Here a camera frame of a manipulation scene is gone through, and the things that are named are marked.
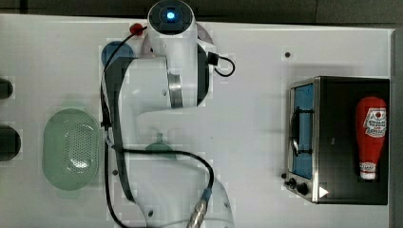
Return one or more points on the red plush ketchup bottle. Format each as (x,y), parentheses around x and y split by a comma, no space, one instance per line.
(370,128)

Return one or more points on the silver toaster oven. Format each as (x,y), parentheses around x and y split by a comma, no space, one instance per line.
(322,151)

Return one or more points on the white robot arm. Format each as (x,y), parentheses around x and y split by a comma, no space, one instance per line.
(143,93)

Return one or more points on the red plush strawberry at edge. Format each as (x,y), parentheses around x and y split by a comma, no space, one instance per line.
(136,28)

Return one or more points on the green oval colander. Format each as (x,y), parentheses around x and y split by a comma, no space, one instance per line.
(70,154)

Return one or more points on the green cup with handle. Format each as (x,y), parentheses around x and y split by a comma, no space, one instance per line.
(160,146)

